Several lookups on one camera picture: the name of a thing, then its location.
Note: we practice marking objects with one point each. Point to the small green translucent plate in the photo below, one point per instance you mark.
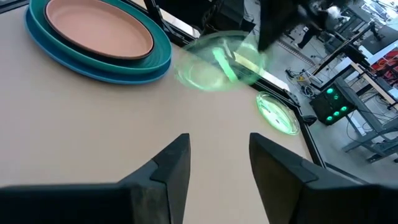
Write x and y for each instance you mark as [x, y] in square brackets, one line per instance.
[276, 113]
[199, 74]

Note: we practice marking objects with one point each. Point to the person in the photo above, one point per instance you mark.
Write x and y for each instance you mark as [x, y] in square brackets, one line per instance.
[309, 34]

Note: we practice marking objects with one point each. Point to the large teal plastic plate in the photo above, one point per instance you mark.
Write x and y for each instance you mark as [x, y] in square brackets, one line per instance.
[155, 56]

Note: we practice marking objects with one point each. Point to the large blue plastic plate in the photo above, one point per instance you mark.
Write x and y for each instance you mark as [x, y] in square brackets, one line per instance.
[130, 80]

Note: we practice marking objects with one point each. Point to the black plastic plate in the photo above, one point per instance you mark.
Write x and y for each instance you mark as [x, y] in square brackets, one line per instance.
[66, 42]

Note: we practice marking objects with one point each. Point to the salmon plastic plate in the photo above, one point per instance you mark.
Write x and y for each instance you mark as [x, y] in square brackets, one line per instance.
[99, 28]

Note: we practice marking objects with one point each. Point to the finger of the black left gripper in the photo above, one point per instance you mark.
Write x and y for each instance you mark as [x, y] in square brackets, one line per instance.
[275, 21]

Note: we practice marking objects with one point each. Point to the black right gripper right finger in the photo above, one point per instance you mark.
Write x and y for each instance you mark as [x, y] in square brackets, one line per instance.
[311, 202]

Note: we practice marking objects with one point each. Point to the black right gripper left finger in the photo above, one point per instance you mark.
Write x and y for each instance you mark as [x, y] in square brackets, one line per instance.
[140, 202]

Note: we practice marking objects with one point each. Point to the computer tower with green lights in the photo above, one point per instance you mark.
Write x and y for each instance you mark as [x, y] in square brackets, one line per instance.
[331, 104]

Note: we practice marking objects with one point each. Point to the grey metal desk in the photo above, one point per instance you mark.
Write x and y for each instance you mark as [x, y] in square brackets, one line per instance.
[367, 118]

